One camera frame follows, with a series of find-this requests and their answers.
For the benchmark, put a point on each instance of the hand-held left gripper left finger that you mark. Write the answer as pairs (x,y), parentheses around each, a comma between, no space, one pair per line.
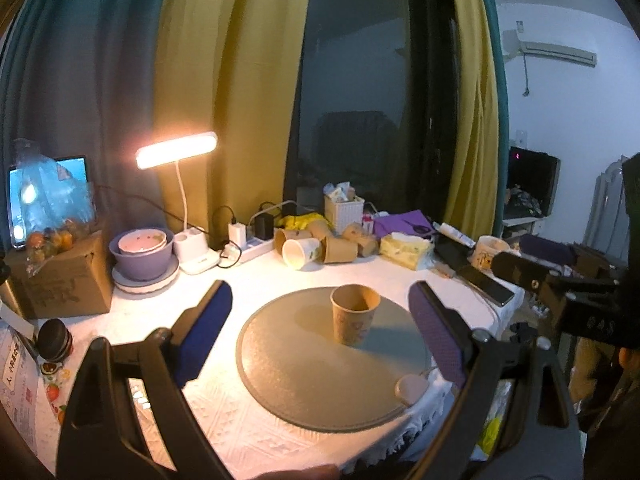
(202,337)

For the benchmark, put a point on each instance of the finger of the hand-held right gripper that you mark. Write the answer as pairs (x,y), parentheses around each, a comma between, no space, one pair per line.
(542,249)
(517,268)

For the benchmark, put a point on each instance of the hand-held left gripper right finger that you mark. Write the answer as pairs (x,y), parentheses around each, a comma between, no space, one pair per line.
(440,337)

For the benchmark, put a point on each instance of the white paper cup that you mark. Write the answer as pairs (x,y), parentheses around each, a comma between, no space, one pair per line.
(300,252)

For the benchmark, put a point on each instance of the person's right hand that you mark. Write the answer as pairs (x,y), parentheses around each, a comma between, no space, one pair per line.
(629,360)

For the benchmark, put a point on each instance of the printed ceramic mug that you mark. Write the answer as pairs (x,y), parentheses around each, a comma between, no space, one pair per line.
(487,254)

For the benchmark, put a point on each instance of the black smartphone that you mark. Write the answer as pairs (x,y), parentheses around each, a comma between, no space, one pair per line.
(485,285)

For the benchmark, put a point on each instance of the black wallet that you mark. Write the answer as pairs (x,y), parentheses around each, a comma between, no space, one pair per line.
(452,255)

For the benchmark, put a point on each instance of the white tube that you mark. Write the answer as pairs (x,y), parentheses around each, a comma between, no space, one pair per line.
(452,234)

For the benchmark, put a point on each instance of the black monitor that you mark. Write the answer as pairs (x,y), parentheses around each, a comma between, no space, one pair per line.
(532,174)

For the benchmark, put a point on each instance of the white plate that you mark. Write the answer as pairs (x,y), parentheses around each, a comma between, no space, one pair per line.
(145,280)

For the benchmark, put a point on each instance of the yellow tissue pack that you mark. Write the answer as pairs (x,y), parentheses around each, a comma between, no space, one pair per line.
(406,251)

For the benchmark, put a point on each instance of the white lace tablecloth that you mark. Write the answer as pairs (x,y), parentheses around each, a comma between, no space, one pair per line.
(240,425)

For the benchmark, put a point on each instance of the white power strip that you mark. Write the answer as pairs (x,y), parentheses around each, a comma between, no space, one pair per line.
(250,252)

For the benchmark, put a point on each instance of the purple bowl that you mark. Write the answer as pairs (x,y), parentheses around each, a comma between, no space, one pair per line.
(142,260)

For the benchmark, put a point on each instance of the person's dark clothing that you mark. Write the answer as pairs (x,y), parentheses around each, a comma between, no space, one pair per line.
(605,410)

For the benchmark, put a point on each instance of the white charger plug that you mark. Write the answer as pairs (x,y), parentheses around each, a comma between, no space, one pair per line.
(237,232)

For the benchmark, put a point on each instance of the pink bowl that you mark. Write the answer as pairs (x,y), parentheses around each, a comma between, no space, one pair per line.
(142,241)

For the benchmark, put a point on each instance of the purple pouch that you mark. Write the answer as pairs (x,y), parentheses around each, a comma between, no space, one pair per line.
(402,224)

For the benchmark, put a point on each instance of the round grey mat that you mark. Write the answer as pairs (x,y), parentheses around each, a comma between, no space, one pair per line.
(320,370)

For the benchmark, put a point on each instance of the black power adapter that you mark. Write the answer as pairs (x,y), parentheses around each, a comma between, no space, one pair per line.
(263,227)

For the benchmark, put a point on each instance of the black round tin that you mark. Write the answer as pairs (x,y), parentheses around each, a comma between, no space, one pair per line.
(55,340)

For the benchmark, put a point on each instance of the yellow cloth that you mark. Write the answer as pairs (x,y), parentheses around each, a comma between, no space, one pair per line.
(300,221)

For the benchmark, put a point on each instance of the cardboard box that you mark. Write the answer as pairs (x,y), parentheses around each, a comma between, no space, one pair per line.
(60,280)

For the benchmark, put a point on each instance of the white woven basket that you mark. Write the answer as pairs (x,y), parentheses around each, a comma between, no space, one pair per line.
(344,212)

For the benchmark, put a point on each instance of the yellow curtain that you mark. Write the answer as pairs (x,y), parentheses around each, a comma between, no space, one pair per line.
(225,85)
(475,85)

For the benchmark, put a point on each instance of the strawberry print paper sheet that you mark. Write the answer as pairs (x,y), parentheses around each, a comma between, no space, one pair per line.
(30,385)

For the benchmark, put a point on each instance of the white desk lamp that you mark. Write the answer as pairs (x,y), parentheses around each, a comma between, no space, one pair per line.
(177,152)

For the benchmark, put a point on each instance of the plastic bag of fruit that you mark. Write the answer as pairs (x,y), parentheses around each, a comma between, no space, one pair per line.
(50,210)

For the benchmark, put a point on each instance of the white air conditioner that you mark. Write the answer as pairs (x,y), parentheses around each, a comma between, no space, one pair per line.
(555,49)

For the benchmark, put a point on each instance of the dark window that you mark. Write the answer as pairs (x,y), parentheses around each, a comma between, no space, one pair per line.
(375,90)

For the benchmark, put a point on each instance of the grey curtain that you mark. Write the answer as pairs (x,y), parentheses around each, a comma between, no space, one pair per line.
(107,110)

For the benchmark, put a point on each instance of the teal curtain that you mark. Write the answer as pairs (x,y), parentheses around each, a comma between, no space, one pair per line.
(45,20)

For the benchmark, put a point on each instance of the white wall socket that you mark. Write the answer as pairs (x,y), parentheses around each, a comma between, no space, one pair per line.
(521,136)

